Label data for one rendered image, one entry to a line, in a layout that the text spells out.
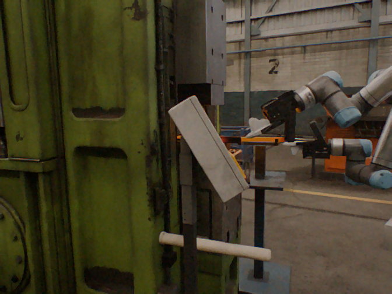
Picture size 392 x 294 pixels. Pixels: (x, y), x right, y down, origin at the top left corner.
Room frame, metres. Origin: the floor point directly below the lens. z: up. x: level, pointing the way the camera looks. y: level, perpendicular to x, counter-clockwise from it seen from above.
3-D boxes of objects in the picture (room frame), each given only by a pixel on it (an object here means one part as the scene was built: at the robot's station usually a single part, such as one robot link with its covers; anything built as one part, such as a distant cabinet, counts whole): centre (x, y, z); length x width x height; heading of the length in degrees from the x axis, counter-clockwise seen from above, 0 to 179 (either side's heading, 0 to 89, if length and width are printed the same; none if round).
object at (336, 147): (1.33, -0.61, 0.98); 0.08 x 0.05 x 0.08; 158
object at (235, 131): (5.76, -0.42, 0.36); 1.20 x 0.80 x 0.72; 66
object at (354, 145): (1.29, -0.68, 0.98); 0.11 x 0.08 x 0.09; 68
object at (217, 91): (1.58, 0.08, 1.21); 0.42 x 0.20 x 0.10; 68
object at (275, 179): (1.93, -0.41, 0.69); 0.40 x 0.30 x 0.02; 162
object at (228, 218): (1.63, 0.07, 0.69); 0.56 x 0.38 x 0.45; 68
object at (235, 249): (1.15, -0.06, 0.62); 0.44 x 0.05 x 0.05; 68
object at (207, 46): (1.62, 0.07, 1.46); 0.42 x 0.39 x 0.40; 68
